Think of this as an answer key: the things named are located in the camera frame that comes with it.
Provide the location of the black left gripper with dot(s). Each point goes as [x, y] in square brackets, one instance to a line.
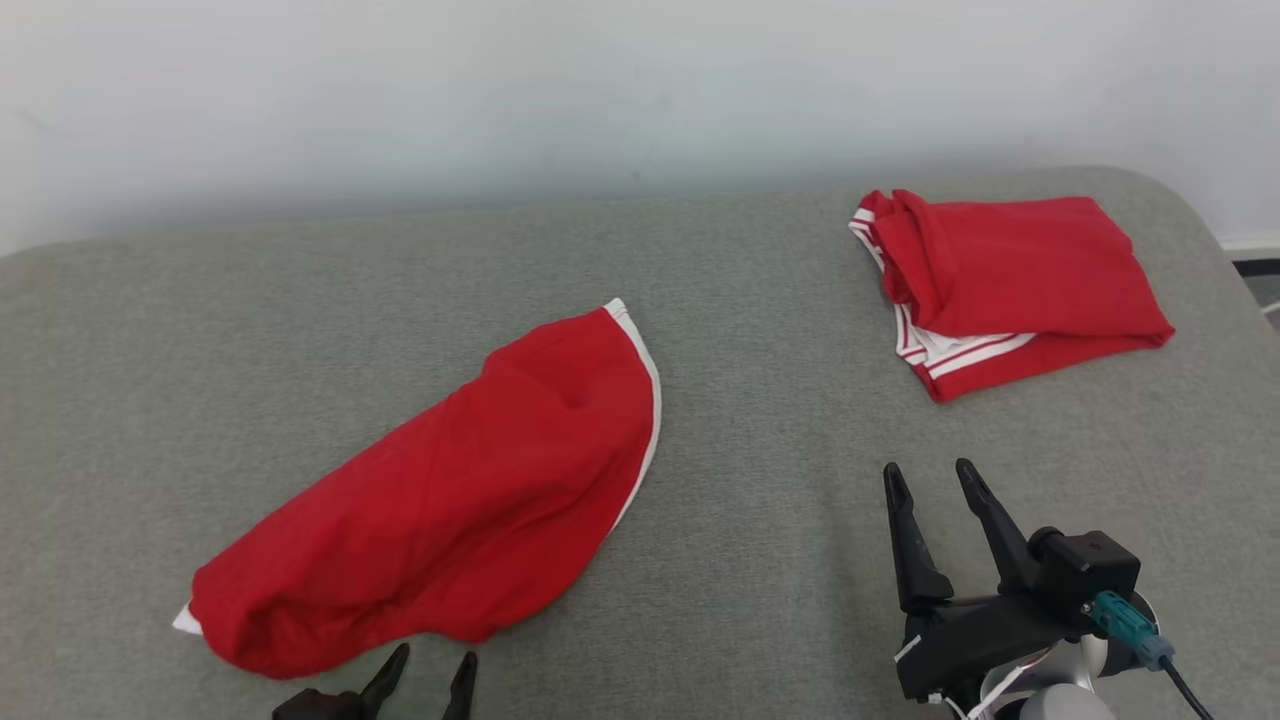
[320, 706]

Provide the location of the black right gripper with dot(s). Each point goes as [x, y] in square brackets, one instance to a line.
[970, 640]

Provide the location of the red shorts with white band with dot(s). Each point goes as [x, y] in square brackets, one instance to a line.
[480, 480]

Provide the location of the red Bulls jersey shirt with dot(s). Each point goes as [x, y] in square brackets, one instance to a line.
[1030, 270]

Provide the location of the grey fabric sofa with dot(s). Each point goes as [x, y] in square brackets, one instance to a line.
[300, 330]

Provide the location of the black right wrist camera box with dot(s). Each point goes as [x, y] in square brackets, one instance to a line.
[1090, 565]

